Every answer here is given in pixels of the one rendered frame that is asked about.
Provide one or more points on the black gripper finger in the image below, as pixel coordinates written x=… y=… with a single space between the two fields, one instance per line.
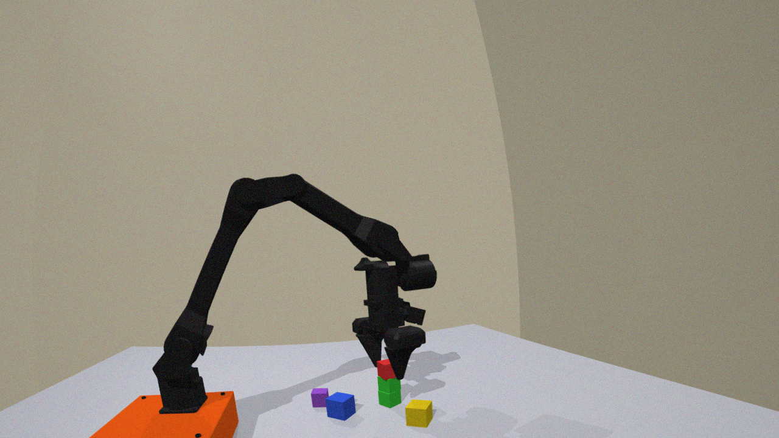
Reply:
x=373 y=346
x=399 y=359

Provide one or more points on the purple block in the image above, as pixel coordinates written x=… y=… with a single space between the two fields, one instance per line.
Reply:
x=318 y=397

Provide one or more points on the green cube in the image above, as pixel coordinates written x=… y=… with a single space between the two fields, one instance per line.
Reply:
x=389 y=400
x=388 y=386

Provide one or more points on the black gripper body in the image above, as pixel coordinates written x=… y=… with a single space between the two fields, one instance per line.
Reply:
x=383 y=319

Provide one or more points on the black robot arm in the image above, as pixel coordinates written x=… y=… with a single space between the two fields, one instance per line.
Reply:
x=181 y=388

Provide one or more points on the yellow cube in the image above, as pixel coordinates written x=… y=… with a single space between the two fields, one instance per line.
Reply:
x=419 y=413

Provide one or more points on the blue block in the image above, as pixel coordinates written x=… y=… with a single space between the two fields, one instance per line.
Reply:
x=340 y=406

